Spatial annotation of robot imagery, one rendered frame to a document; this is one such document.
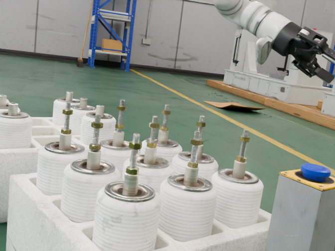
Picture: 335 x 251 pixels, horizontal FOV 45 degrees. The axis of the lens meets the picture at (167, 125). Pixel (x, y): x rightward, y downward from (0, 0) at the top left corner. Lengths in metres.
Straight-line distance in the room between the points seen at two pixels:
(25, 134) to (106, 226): 0.52
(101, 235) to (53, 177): 0.21
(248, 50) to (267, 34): 4.36
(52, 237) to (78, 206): 0.06
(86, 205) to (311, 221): 0.34
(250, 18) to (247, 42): 4.38
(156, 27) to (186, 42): 0.62
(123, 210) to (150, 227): 0.05
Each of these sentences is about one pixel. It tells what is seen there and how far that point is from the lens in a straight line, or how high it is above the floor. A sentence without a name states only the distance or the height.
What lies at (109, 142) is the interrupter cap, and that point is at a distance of 0.87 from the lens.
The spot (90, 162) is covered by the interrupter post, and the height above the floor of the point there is 0.26.
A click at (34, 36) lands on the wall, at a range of 7.03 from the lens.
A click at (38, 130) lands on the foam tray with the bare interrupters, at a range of 1.28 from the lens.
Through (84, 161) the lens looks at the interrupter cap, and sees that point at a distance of 0.72.
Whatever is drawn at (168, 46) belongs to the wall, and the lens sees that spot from 7.28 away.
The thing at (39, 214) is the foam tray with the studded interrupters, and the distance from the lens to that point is 0.73.
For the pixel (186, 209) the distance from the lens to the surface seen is 0.64.
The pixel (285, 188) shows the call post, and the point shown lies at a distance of 0.60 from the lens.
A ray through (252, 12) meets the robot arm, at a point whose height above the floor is 0.57.
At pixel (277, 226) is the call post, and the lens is 0.62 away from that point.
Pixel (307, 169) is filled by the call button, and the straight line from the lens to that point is 0.59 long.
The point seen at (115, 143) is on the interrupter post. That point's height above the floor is 0.26.
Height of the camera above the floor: 0.47
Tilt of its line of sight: 11 degrees down
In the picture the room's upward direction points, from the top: 8 degrees clockwise
